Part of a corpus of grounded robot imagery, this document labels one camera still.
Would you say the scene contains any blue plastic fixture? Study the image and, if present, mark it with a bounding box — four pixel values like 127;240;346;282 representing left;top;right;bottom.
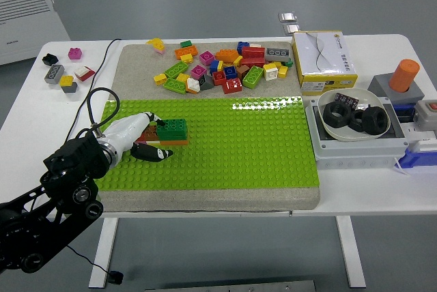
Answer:
397;140;437;170

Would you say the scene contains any grey sloped brick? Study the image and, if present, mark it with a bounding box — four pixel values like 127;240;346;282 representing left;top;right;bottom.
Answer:
198;74;215;91

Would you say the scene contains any orange cylinder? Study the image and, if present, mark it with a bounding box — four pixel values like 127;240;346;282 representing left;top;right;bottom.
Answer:
389;59;421;93

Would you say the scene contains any large black hex nut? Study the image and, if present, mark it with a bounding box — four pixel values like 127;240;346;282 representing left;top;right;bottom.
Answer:
361;106;391;135
323;102;352;130

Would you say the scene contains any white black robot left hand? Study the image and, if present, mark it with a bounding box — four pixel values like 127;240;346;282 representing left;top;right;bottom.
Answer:
101;111;175;164

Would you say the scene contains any white bowl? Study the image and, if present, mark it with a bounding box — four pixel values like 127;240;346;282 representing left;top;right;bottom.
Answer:
317;87;386;142

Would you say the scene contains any grey long brick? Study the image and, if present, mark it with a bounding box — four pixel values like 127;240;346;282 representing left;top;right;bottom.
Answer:
43;64;65;84
264;47;292;62

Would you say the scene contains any thin black cord with plug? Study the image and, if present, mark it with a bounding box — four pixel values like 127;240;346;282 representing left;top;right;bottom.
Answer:
64;38;124;285

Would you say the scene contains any white zip tie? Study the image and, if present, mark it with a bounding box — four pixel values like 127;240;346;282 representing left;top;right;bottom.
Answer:
392;157;410;177

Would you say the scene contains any white and yellow brick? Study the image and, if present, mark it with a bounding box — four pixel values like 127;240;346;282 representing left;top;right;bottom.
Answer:
262;62;279;82

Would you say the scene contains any lime green studded baseplate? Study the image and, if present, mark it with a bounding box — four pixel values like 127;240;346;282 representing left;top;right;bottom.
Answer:
95;98;320;191

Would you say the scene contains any grey-brown foam mat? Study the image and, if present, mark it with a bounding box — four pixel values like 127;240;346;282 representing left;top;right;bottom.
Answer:
98;42;322;214

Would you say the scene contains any white and orange brick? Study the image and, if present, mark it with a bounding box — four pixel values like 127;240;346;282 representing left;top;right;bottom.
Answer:
186;76;201;95

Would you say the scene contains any grey plastic enclosure box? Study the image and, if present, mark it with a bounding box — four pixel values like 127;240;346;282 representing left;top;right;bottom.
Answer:
305;96;410;171

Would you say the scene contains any purple circuit board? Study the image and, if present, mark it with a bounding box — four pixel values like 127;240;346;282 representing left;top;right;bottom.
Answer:
333;92;361;107

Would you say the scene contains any grey switch box red button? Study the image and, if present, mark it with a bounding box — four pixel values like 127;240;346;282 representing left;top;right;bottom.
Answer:
412;99;437;132

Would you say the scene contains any white and yellow cardboard box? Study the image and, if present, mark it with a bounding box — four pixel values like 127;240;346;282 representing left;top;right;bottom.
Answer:
291;30;358;97

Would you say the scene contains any grey metal plate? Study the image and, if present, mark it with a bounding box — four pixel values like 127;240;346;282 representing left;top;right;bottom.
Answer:
145;280;317;292

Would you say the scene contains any white table leg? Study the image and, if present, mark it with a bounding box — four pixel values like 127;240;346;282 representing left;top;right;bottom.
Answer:
88;217;119;289
335;216;367;289

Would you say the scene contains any white panel heater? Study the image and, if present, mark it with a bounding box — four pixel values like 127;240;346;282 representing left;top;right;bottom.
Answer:
0;0;72;66

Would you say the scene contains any small black hex nut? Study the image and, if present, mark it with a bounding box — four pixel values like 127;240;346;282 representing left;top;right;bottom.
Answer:
348;109;366;132

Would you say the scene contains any red long brick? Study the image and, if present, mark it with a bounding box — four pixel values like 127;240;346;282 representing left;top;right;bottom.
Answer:
241;46;266;60
240;57;266;68

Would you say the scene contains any lime green long brick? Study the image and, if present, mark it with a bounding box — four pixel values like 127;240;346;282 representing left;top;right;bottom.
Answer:
241;65;264;89
163;78;188;95
163;61;190;79

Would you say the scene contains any grey block with hole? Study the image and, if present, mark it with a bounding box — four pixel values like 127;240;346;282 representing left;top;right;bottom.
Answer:
367;72;425;104

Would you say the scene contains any dark green long brick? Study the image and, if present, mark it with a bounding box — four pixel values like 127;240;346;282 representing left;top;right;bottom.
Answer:
156;118;188;135
158;132;189;141

